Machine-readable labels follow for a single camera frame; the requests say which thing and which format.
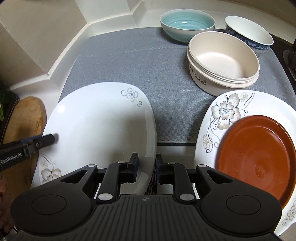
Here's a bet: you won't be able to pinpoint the oval white floral plate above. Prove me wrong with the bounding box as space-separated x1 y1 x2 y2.
32 82 157 194

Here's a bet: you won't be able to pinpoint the large square floral plate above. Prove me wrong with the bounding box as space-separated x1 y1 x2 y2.
194 90 295 235

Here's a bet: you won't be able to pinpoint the brown round plate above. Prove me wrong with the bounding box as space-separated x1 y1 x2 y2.
215 115 295 207

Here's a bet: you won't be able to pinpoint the cream bowls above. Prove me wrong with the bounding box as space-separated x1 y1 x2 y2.
186 31 260 96

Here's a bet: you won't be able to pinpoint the teal glazed bowl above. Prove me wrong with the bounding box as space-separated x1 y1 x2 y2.
159 9 216 43

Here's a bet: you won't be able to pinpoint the blue patterned white bowl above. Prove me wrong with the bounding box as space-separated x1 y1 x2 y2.
224 16 274 51

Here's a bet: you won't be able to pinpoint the person left hand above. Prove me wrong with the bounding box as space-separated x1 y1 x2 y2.
1 178 14 233

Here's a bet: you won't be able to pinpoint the wooden cutting board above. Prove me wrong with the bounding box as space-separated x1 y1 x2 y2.
0 96 48 193

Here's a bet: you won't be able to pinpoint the grey dish mat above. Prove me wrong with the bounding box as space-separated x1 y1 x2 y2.
58 26 296 145

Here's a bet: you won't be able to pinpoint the black gas stove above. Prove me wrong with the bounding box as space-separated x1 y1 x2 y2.
271 34 295 92

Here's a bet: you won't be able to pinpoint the black wire rack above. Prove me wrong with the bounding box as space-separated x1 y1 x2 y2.
0 89 19 144

